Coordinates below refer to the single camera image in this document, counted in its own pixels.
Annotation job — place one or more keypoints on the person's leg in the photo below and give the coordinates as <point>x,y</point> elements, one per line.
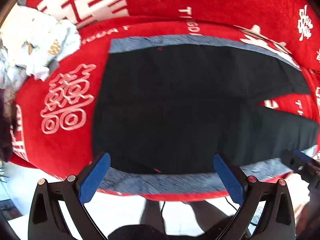
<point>151,215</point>
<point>212,215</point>

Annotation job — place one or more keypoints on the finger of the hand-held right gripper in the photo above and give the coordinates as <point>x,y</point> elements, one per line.
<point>292,161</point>
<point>303,155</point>

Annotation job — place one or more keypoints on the red printed blanket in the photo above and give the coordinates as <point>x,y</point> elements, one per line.
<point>225,7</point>

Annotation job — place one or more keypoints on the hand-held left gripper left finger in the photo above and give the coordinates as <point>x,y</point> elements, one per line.
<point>96,177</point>

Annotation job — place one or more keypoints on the white floral cloth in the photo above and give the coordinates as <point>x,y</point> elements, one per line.
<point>37,35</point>

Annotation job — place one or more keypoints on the black pants with grey stripe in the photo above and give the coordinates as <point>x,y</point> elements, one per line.
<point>175,100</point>

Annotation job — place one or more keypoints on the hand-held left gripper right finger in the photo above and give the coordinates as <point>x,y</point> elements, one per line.
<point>228,180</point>

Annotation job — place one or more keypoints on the dark cloth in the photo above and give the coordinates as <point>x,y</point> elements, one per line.
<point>6,125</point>

